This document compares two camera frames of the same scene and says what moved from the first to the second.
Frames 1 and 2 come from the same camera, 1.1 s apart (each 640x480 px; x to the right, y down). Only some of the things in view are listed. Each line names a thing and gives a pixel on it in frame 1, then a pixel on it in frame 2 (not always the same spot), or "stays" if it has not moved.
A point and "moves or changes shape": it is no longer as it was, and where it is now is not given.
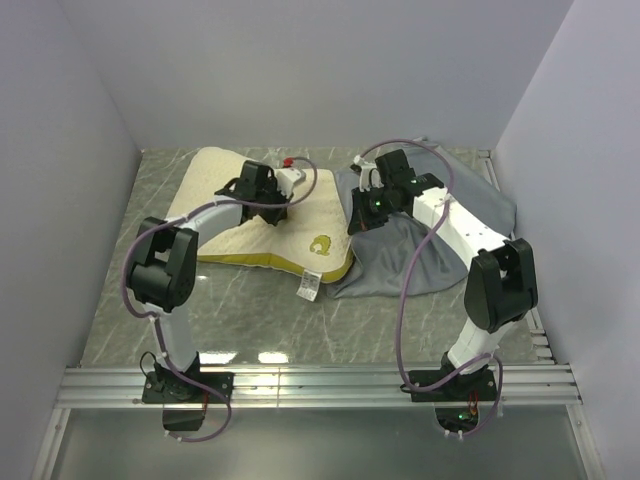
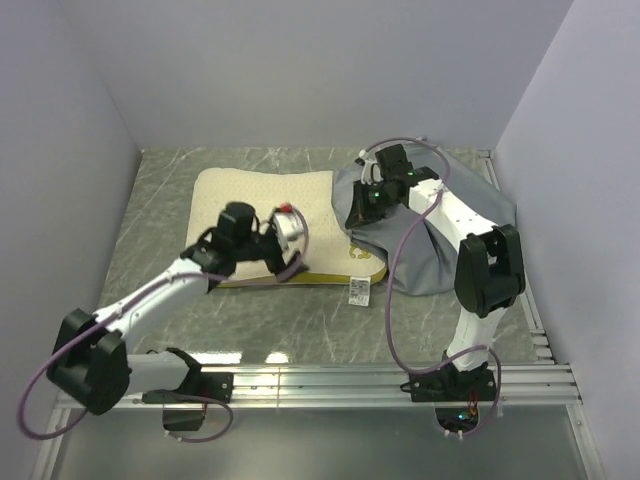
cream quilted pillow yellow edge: [313, 237] moves or changes shape
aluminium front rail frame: [517, 386] stays
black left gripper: [272, 186] -> [277, 263]
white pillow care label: [309, 285] -> [359, 290]
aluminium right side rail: [541, 349] stays
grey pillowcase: [401, 255] moves or changes shape
